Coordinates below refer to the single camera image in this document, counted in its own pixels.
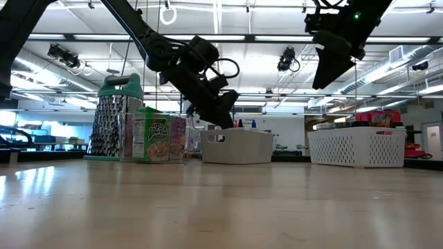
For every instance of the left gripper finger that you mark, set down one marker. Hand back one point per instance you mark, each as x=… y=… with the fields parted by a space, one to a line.
x=223 y=112

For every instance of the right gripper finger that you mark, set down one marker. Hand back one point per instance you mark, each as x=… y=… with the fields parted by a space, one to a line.
x=328 y=65

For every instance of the black bottle white label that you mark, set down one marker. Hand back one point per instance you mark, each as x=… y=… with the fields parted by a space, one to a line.
x=240 y=124

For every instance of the white round bin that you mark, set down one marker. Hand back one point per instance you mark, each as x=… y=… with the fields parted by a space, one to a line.
x=239 y=147

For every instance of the magenta Raisin Bran cereal box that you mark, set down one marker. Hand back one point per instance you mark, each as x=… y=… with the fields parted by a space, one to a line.
x=178 y=136

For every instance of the green Apple Jacks cereal box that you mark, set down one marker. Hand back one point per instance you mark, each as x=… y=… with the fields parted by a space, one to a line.
x=157 y=135

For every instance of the patterned smoked paprika tin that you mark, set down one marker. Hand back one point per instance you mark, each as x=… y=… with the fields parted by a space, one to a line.
x=380 y=119

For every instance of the white perforated plastic basket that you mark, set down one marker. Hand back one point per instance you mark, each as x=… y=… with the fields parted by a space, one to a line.
x=356 y=148

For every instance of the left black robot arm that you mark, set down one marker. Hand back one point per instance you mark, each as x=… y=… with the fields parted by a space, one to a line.
x=145 y=38

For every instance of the red toolbox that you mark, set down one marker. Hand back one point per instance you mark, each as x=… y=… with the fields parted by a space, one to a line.
x=377 y=115

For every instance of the orange red device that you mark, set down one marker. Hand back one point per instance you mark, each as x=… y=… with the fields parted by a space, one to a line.
x=415 y=152

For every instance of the white door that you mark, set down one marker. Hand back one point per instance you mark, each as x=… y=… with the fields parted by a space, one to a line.
x=432 y=141

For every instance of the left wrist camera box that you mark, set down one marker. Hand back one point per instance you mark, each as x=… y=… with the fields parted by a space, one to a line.
x=204 y=52

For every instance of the black horizontal frame bar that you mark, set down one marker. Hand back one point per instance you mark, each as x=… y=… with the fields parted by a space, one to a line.
x=259 y=37

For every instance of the small black ceiling camera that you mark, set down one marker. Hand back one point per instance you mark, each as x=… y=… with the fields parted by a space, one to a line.
x=420 y=65

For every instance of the black ceiling camera cluster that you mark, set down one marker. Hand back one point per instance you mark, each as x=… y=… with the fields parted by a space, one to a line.
x=65 y=57

